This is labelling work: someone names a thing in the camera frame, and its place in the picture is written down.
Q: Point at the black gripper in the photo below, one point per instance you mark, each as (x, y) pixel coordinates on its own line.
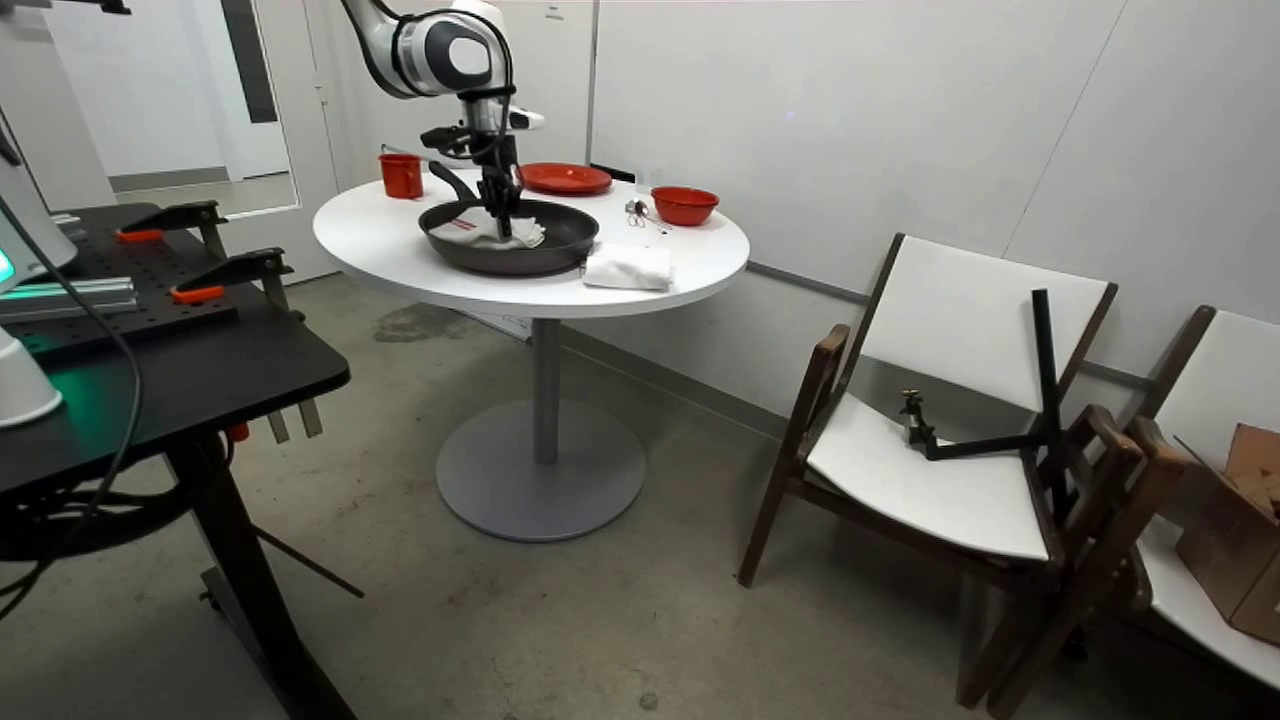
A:
(489, 141)

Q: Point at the far white wooden chair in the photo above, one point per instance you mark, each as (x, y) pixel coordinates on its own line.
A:
(1156, 516)

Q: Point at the red bowl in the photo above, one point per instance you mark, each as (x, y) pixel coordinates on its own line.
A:
(684, 204)

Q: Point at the round white table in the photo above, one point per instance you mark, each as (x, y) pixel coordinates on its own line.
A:
(536, 464)

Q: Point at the black tripod on chair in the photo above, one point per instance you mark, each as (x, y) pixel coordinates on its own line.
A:
(979, 382)

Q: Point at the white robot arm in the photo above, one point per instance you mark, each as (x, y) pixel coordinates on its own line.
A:
(458, 51)

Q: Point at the white cloth red stripes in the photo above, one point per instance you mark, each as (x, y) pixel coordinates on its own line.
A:
(472, 229)

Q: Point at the plain white folded cloth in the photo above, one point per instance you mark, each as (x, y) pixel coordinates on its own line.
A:
(628, 268)

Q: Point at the black robot desk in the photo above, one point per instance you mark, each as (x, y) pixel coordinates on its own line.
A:
(173, 397)

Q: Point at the red plate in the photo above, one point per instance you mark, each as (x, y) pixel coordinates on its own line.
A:
(564, 179)

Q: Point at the near white wooden chair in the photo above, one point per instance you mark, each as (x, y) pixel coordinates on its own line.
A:
(842, 447)

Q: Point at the small dark utensil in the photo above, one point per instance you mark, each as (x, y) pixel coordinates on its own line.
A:
(647, 215)

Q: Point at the black frying pan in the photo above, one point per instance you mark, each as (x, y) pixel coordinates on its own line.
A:
(564, 241)

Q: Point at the cardboard box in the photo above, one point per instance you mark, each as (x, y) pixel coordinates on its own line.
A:
(1232, 535)

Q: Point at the white wooden chair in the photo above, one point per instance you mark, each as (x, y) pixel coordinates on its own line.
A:
(1156, 516)
(842, 447)

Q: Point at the red cup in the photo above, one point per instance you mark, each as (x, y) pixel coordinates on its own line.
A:
(402, 172)

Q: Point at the orange black clamp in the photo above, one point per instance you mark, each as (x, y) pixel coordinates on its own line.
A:
(199, 215)
(266, 279)

